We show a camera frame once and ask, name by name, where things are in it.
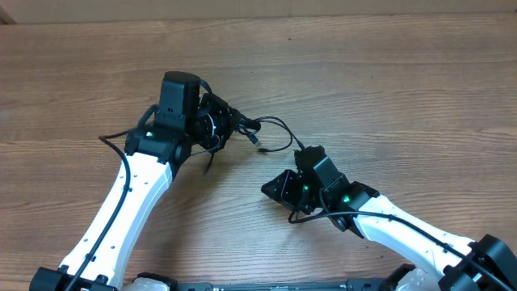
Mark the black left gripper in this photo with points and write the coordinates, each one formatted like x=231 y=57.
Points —
x=229 y=120

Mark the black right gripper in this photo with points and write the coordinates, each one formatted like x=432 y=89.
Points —
x=283 y=194

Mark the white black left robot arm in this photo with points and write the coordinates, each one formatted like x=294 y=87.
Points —
x=188 y=113

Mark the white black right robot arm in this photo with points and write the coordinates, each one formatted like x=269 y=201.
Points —
x=437 y=260

